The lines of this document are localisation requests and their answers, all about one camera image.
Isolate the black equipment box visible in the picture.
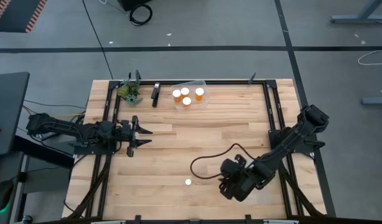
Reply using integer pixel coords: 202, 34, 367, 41
118, 0, 153, 11

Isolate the white floor cable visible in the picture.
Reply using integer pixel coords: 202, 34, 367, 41
357, 48, 382, 67

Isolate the dark grey desk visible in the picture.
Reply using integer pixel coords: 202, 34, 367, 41
0, 72, 30, 156

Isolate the small green succulent plant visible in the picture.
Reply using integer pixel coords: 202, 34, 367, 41
116, 77, 144, 107

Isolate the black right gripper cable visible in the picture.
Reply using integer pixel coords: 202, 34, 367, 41
189, 142, 257, 180

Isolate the coiled black cable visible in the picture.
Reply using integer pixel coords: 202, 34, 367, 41
129, 3, 154, 27

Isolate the grey table leg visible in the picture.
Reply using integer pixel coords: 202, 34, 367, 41
361, 96, 382, 106
330, 0, 382, 25

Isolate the black computer mouse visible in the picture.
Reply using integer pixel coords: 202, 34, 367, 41
0, 179, 14, 214

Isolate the black orange striped mat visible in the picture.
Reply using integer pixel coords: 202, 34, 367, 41
0, 0, 49, 34

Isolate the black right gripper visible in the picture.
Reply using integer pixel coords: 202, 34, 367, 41
218, 154, 260, 202

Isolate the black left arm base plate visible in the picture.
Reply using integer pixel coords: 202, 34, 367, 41
73, 130, 119, 156

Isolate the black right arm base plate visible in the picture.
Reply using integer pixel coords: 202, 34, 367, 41
268, 129, 325, 154

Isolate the black aluminium table frame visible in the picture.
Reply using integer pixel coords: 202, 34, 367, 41
65, 79, 327, 224

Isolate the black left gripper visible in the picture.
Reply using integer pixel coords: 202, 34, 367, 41
121, 115, 154, 158

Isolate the thin black floor cable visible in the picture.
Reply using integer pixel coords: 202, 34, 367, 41
82, 0, 114, 80

